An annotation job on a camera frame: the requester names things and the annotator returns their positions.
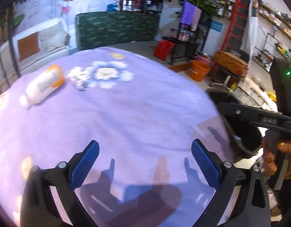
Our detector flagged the orange white tissue pack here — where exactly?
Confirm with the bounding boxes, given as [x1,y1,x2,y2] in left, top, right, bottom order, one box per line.
[24,65,65,106]

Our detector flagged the white paper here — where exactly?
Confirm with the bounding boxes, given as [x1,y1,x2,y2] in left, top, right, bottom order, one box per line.
[66,67,87,91]

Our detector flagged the dark brown trash bin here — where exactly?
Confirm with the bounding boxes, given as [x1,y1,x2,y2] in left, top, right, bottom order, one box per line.
[206,88,262,162]

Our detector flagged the person right hand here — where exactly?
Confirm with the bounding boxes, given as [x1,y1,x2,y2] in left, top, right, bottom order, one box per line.
[261,136,291,180]

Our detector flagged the yellow tray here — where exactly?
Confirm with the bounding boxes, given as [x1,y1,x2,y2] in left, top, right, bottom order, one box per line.
[268,92,277,102]

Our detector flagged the pink plastic bucket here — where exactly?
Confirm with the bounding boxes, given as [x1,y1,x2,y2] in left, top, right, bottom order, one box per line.
[197,54,215,68]

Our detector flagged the red ladder shelf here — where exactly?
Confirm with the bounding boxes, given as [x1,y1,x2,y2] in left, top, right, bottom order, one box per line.
[220,0,250,51]

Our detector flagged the orange plastic bucket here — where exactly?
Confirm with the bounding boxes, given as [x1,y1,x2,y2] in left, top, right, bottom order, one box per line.
[188,60,210,82]

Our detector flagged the black metal rack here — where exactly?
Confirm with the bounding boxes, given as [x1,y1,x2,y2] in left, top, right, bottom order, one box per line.
[162,16,212,66]

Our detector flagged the purple floral tablecloth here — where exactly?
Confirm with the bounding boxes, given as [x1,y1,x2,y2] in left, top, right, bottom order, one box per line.
[0,47,232,226]

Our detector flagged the pink towel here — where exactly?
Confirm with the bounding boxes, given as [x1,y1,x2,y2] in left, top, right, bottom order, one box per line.
[191,7,202,31]

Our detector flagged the purple towel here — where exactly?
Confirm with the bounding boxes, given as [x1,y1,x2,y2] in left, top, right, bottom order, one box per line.
[180,1,196,26]

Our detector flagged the white sofa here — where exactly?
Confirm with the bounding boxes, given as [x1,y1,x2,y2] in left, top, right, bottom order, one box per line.
[0,17,69,85]

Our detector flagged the brown cushion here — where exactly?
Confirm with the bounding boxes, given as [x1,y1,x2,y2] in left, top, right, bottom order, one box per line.
[18,32,40,62]

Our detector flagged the green patterned counter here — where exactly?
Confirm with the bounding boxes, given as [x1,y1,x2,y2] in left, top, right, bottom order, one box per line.
[75,11,160,50]

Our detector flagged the blue wall sign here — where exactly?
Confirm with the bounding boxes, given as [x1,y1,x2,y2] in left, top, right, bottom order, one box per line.
[210,20,223,32]

